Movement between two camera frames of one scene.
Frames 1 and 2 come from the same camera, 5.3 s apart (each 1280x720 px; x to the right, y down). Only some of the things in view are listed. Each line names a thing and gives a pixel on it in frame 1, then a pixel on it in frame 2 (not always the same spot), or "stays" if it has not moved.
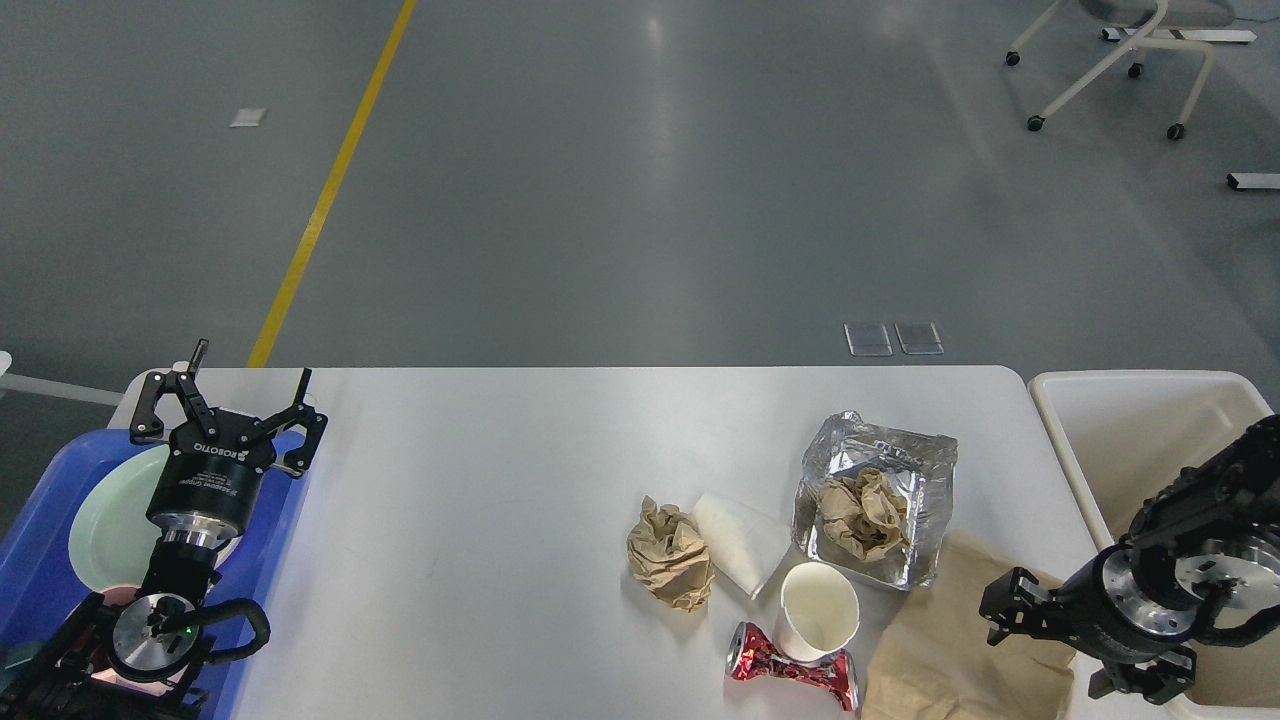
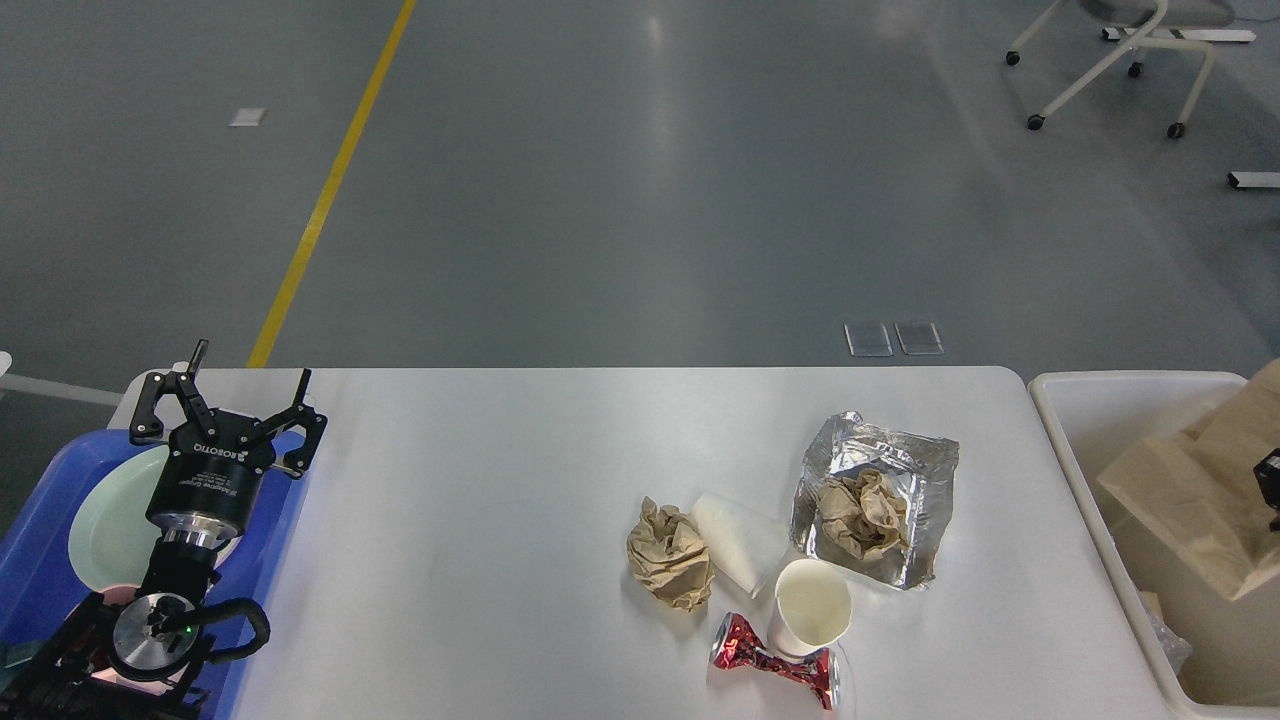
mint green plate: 111,535 stays
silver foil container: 873,502 stays
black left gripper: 208,488 stays
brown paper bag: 933,660 to 1195,488
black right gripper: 1100,606 to 1267,472
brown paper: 863,514 stays
